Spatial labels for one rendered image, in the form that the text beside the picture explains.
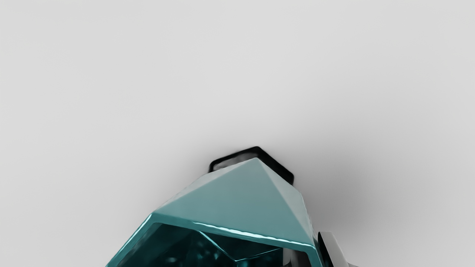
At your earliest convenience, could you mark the teal faceted mug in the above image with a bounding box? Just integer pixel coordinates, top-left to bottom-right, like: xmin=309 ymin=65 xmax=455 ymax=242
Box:
xmin=105 ymin=146 xmax=324 ymax=267

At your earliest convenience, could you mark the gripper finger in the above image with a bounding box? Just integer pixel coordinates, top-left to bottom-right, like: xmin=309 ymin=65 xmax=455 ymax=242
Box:
xmin=318 ymin=231 xmax=360 ymax=267

